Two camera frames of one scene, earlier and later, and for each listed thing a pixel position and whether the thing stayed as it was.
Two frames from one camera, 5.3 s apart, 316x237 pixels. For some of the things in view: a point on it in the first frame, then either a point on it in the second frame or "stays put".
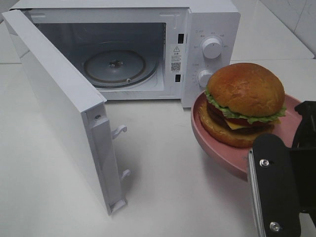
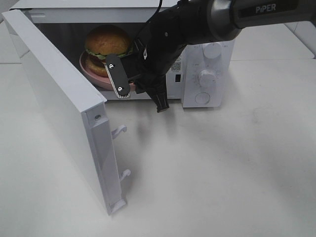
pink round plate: (235, 159) to (100, 81)
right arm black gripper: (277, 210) to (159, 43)
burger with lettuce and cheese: (243, 101) to (101, 41)
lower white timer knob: (203, 78) stays put
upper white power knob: (211, 48) stays put
